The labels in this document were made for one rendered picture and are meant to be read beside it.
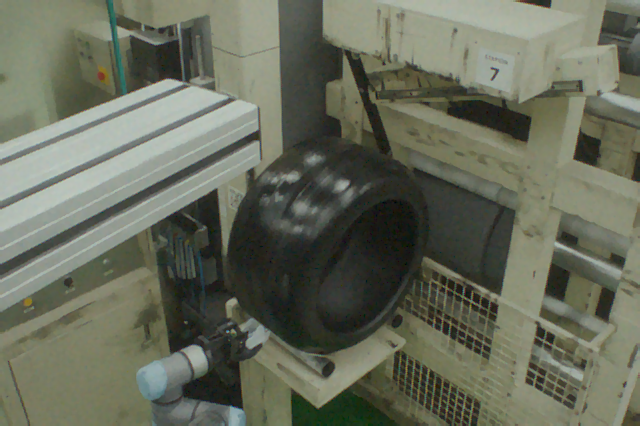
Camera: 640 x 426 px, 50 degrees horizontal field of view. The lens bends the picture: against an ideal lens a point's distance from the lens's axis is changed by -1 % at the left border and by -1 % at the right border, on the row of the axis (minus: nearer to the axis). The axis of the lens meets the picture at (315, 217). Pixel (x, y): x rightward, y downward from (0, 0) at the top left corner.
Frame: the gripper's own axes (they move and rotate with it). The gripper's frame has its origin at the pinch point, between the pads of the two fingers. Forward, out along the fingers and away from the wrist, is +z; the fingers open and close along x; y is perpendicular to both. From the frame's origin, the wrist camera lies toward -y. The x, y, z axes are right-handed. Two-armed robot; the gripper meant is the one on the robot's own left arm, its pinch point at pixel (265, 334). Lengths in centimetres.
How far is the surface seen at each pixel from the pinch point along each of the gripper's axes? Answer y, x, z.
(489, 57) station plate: 74, -27, 35
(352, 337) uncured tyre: -3.3, -11.6, 20.7
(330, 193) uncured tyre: 39.9, -7.4, 10.7
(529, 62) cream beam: 75, -36, 37
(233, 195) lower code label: 21.8, 34.1, 15.5
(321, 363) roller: -10.1, -8.6, 12.9
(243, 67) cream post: 61, 26, 11
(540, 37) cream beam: 80, -36, 40
